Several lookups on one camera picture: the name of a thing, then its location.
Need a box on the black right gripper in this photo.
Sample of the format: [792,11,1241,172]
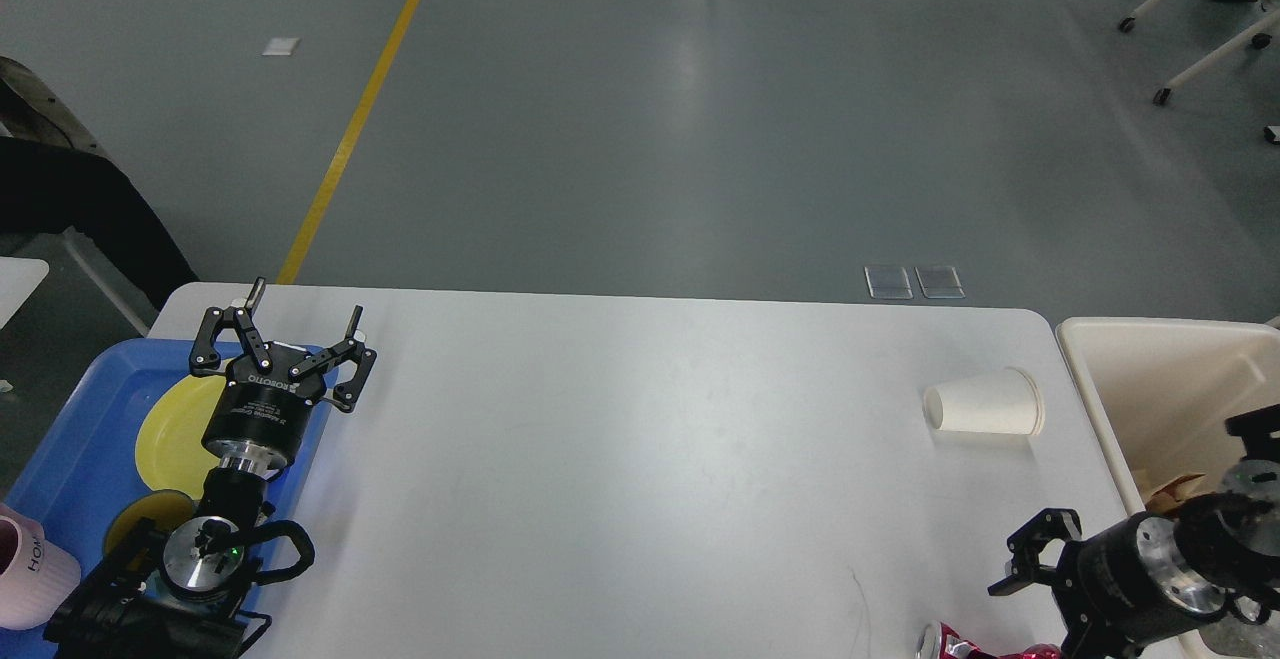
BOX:
[987,508,1228,658]

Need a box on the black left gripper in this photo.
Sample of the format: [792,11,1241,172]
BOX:
[188,276,379,480]

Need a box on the brown paper bag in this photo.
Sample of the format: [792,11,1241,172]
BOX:
[1143,472,1212,517]

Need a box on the yellow plastic plate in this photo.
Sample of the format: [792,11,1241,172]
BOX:
[134,377,225,500]

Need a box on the crushed red can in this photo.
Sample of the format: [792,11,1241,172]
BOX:
[919,621,1066,659]

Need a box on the aluminium foil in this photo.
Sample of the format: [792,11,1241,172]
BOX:
[1198,613,1279,658]

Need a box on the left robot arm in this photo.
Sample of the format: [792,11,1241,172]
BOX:
[44,279,378,658]

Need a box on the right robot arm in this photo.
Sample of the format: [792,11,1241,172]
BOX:
[988,406,1279,658]

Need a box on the white paper cup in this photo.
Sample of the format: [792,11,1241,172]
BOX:
[922,367,1046,436]

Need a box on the white plastic bin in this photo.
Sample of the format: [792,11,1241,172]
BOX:
[1056,317,1280,659]

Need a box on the blue plastic tray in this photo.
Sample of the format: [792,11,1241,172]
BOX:
[0,338,338,659]

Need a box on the small white side table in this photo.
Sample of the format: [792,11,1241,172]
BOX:
[0,255,50,328]

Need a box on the pink mug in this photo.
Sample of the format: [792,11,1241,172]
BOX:
[1,505,82,631]

